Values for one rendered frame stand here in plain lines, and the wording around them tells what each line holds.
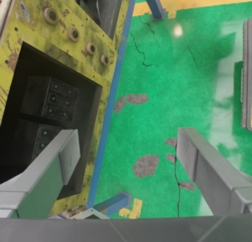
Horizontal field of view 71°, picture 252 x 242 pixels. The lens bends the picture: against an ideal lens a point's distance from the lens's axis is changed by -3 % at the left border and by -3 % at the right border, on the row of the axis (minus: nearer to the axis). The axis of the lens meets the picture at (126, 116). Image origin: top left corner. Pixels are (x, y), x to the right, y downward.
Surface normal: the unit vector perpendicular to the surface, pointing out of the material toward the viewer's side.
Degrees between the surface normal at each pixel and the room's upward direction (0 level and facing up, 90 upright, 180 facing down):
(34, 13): 90
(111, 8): 0
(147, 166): 0
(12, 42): 90
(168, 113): 0
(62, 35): 90
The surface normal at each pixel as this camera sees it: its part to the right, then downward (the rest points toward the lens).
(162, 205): -0.43, -0.17
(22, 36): 0.88, 0.13
